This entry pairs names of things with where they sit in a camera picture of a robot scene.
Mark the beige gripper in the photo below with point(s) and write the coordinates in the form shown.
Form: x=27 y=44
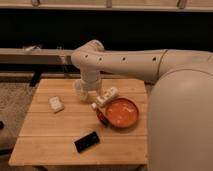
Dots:
x=87 y=87

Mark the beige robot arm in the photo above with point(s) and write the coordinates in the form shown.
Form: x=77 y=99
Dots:
x=180 y=109

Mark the white rectangular box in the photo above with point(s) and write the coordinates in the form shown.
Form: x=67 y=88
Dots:
x=109 y=95

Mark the dark bottle with white cap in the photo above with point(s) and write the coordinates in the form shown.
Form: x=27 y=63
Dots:
x=100 y=114

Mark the orange round bowl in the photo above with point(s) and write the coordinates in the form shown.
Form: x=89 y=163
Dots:
x=122 y=113

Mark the wooden table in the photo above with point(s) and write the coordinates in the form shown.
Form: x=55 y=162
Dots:
x=47 y=138

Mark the black rectangular remote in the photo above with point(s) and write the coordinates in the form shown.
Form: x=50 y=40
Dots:
x=86 y=142

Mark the long wooden bench rail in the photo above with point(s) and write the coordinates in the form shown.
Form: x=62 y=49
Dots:
x=34 y=56

